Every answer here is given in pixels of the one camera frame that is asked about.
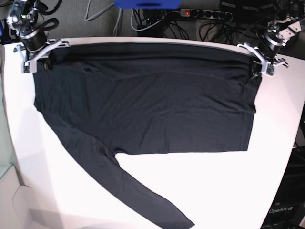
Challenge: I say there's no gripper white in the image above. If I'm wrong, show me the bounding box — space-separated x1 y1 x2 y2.
237 42 289 80
13 39 69 73

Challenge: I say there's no dark navy long-sleeve T-shirt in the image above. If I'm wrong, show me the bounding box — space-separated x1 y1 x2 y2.
33 44 262 229

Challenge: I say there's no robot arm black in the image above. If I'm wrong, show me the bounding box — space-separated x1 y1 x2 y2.
6 0 69 73
237 0 305 79

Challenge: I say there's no black power strip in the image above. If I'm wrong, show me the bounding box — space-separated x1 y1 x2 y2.
178 9 233 21

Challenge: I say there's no blue plastic box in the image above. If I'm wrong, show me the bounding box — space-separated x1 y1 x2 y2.
114 0 182 9

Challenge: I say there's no black OpenArm control box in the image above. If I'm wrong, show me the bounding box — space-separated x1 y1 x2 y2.
261 146 305 229

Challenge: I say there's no white cable on floor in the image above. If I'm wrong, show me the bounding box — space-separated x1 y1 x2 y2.
112 9 165 36

